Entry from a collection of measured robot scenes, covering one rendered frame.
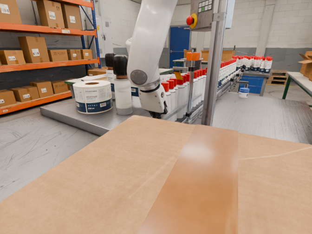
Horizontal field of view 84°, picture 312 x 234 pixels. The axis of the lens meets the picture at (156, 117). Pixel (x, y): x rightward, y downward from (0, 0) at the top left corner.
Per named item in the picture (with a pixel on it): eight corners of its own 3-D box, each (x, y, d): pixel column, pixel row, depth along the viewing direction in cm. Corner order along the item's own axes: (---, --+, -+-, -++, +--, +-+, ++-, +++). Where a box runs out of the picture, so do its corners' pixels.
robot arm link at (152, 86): (165, 73, 59) (166, 81, 61) (144, 71, 63) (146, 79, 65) (152, 85, 54) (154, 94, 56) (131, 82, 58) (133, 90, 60)
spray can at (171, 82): (165, 121, 83) (166, 78, 76) (176, 123, 81) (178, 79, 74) (161, 125, 79) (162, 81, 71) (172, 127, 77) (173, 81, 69)
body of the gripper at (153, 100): (166, 79, 60) (170, 105, 67) (142, 77, 65) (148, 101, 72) (156, 90, 55) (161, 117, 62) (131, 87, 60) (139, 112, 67)
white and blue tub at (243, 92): (244, 98, 139) (245, 89, 137) (236, 96, 145) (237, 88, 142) (249, 97, 143) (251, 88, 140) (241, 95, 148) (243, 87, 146)
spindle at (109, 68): (114, 91, 136) (110, 52, 125) (122, 92, 131) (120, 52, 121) (105, 93, 129) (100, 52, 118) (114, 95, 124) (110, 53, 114)
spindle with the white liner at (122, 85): (123, 108, 101) (120, 54, 90) (135, 111, 97) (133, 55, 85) (112, 113, 94) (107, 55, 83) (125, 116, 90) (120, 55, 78)
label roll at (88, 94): (117, 103, 110) (115, 80, 105) (104, 114, 92) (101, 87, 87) (87, 102, 113) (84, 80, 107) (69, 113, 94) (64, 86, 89)
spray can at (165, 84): (162, 125, 79) (163, 80, 72) (172, 128, 77) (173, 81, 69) (155, 129, 75) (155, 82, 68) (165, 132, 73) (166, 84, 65)
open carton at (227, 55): (218, 61, 559) (220, 49, 545) (220, 60, 599) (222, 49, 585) (234, 62, 540) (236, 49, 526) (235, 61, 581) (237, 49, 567)
